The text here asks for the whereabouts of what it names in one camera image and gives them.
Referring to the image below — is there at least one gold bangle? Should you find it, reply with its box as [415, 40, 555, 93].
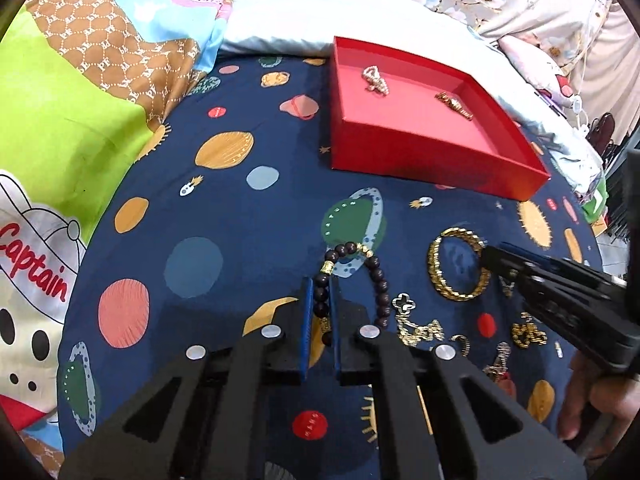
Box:
[426, 227, 494, 304]

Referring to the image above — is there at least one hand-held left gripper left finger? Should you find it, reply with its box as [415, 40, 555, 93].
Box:
[59, 276, 315, 480]

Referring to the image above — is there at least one green cloth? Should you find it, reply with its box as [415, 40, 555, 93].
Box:
[580, 177, 610, 225]

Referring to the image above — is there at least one white cable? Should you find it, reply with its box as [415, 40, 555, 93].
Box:
[570, 95, 593, 133]

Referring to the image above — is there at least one red jewelry box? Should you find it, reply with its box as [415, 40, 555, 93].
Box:
[330, 36, 552, 202]

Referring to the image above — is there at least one beige curtain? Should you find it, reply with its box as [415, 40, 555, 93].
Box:
[570, 0, 640, 136]

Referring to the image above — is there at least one gold clover pendant necklace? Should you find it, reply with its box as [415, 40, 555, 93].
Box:
[391, 294, 446, 347]

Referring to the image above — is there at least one dark wooden chair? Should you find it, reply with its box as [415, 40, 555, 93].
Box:
[585, 112, 618, 171]

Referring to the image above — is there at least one colourful cartoon monkey blanket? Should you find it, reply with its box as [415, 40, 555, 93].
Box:
[0, 0, 238, 463]

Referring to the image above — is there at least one pink plush pillow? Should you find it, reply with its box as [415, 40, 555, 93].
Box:
[499, 35, 577, 109]

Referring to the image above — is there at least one white pearl bracelet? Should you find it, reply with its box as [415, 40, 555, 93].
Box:
[361, 65, 392, 96]

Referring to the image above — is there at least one light blue quilt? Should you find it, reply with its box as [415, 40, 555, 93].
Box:
[220, 0, 604, 197]

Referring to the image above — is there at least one rose gold charm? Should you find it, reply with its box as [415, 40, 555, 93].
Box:
[481, 341, 514, 382]

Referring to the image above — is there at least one dark wooden bead bracelet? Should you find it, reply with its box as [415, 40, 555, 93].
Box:
[312, 241, 394, 347]

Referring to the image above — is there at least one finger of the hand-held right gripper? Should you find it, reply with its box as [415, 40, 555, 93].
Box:
[480, 247, 553, 313]
[492, 242, 608, 287]

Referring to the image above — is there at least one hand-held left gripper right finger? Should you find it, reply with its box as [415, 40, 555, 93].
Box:
[330, 276, 589, 480]

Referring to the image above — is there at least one gold chain bracelet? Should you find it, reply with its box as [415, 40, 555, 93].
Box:
[510, 312, 549, 351]

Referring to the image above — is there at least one gold wrist watch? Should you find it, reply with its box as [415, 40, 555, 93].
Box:
[434, 91, 475, 121]

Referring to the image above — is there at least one person's right hand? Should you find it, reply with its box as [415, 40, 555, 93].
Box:
[556, 349, 640, 462]

